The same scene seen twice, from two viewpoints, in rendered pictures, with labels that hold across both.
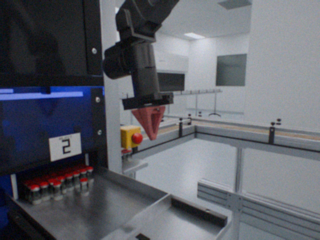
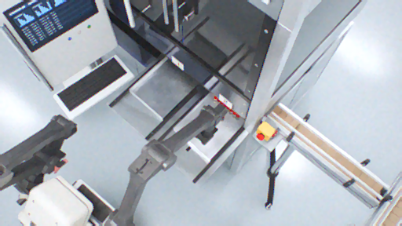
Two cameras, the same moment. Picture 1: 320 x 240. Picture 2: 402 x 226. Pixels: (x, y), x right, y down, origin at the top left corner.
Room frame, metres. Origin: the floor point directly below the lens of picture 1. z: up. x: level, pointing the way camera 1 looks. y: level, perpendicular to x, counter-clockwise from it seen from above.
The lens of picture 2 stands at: (0.47, -0.58, 2.76)
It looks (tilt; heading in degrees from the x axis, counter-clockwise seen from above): 66 degrees down; 93
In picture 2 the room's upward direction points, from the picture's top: 1 degrees clockwise
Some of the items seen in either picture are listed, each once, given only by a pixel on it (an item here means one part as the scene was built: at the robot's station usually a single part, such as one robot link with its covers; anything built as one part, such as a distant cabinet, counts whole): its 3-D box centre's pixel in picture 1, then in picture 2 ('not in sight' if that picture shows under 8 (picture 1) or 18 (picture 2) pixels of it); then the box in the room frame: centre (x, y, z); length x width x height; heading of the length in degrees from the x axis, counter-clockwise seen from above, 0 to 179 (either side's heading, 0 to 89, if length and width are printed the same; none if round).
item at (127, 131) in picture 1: (128, 136); (266, 129); (0.79, 0.12, 1.00); 0.08 x 0.07 x 0.07; 51
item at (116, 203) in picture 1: (87, 198); (213, 122); (0.52, 0.19, 0.90); 0.34 x 0.26 x 0.04; 51
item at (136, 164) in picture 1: (124, 164); (269, 134); (0.82, 0.15, 0.87); 0.14 x 0.13 x 0.02; 51
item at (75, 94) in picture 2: not in sight; (92, 82); (-0.20, 0.43, 0.82); 0.40 x 0.14 x 0.02; 43
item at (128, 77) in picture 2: not in sight; (90, 82); (-0.22, 0.45, 0.79); 0.45 x 0.28 x 0.03; 43
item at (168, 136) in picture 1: (150, 135); (325, 151); (1.10, 0.05, 0.92); 0.69 x 0.16 x 0.16; 141
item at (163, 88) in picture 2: not in sight; (167, 84); (0.25, 0.40, 0.90); 0.34 x 0.26 x 0.04; 51
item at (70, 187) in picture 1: (65, 183); (226, 107); (0.59, 0.27, 0.90); 0.18 x 0.02 x 0.05; 141
